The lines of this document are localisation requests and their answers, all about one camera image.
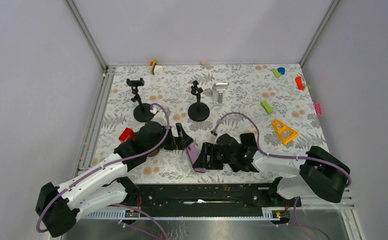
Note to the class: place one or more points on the yellow triangular plastic frame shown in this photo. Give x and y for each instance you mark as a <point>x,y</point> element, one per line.
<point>285,133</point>

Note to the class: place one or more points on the red toy car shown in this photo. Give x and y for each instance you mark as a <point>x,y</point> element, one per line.
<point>126,135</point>

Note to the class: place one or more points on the blue heart block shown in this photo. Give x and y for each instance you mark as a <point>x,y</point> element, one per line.
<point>281,70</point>

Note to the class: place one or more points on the pink lego brick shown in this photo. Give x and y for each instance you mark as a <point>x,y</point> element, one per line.
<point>318,109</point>

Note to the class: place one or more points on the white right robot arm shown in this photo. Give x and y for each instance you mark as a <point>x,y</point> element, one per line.
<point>314,173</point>

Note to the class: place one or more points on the blue-edged smartphone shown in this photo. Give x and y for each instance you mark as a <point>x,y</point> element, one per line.
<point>248,140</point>

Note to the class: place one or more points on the black round-base phone stand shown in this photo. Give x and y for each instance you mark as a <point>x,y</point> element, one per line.
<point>141,112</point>

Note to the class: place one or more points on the black phone stand with phone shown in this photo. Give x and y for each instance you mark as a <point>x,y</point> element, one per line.
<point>198,111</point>

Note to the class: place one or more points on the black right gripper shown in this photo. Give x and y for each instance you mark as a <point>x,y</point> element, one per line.
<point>208,148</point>

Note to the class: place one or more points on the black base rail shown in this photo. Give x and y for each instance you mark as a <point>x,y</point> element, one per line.
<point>205,200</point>

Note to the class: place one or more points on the green toy block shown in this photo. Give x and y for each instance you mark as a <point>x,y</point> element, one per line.
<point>267,107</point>

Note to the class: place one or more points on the stacked coloured blocks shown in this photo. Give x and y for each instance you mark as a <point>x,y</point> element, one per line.
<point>155,68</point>

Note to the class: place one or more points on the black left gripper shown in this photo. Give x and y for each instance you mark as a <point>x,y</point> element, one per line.
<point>179,142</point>

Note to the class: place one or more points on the red curved block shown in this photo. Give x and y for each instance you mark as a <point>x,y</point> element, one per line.
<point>299,83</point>

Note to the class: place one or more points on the purple-edged smartphone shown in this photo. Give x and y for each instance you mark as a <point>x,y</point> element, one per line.
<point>193,154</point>

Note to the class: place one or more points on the floral patterned mat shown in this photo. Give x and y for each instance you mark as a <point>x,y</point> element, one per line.
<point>249,84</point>

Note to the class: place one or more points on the lime green block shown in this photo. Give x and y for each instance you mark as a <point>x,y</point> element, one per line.
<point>276,73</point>

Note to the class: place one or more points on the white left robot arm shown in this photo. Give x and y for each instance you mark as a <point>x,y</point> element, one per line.
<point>60,207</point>

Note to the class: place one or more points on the silver metal phone stand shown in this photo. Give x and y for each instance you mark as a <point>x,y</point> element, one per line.
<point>218,93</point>

